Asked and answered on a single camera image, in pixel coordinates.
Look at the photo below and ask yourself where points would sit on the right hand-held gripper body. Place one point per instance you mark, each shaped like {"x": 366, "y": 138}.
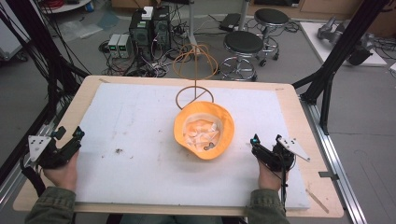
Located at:
{"x": 274, "y": 158}

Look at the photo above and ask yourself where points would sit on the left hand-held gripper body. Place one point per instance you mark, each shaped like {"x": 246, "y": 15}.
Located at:
{"x": 51, "y": 155}

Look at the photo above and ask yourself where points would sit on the orange bucket hat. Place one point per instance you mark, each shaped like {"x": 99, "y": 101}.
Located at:
{"x": 224, "y": 124}

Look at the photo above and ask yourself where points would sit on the person's right hand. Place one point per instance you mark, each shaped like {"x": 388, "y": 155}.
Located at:
{"x": 269, "y": 179}

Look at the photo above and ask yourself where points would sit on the person's left hand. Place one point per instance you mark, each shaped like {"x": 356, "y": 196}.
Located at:
{"x": 65, "y": 175}

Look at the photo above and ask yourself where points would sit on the grey tape piece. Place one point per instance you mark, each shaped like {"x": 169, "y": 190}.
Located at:
{"x": 328, "y": 175}

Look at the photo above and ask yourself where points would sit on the thin wooden stick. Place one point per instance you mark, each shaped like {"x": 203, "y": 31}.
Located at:
{"x": 317, "y": 201}

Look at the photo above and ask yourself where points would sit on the white foam mat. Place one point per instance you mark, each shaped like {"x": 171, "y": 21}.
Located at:
{"x": 140, "y": 149}

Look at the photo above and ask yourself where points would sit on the grey power supply box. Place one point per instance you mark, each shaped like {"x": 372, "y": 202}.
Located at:
{"x": 113, "y": 45}
{"x": 124, "y": 46}

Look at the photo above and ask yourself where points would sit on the large black round stool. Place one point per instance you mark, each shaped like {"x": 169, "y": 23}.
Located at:
{"x": 243, "y": 42}

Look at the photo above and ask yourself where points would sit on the clear plastic sheet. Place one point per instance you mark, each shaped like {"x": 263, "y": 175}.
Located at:
{"x": 81, "y": 29}

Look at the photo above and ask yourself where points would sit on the white floor board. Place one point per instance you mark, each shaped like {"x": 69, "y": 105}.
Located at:
{"x": 314, "y": 40}

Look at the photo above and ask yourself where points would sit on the black computer tower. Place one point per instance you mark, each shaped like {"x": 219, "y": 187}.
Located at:
{"x": 140, "y": 32}
{"x": 162, "y": 28}

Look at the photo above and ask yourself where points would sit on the flat black case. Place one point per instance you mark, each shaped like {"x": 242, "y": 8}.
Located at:
{"x": 229, "y": 21}

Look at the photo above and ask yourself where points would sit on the small black round stool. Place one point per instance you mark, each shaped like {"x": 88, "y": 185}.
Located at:
{"x": 271, "y": 17}

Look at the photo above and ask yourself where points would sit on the white round table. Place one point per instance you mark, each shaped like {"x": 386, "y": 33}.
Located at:
{"x": 67, "y": 6}

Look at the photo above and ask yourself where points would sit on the white table leg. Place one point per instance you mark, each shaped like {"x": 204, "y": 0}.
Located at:
{"x": 192, "y": 21}

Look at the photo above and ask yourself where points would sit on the white box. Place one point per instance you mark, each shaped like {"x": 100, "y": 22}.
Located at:
{"x": 147, "y": 13}

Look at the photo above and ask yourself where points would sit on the aluminium rail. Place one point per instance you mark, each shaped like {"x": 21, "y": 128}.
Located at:
{"x": 18, "y": 174}
{"x": 333, "y": 155}

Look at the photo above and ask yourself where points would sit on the black metal frame post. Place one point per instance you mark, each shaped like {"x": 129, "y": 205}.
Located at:
{"x": 339, "y": 53}
{"x": 40, "y": 46}

